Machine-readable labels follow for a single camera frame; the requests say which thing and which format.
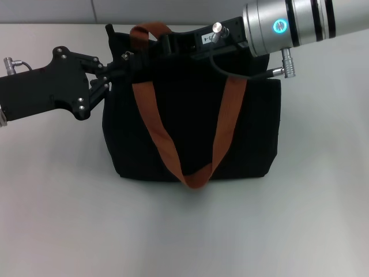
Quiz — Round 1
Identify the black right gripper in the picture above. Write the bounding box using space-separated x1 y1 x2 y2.
131 16 249 72

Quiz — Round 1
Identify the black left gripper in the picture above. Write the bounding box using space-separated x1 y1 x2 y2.
0 46 127 123

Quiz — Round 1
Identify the black bag with brown handles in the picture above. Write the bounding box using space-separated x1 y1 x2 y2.
101 23 283 190

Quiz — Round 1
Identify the grey left gripper cable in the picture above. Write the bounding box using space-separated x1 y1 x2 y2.
3 57 34 76

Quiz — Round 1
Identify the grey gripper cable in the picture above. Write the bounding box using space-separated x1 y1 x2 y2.
3 57 34 76
209 21 295 79

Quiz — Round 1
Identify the grey right gripper cable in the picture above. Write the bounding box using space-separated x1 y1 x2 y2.
209 21 295 79

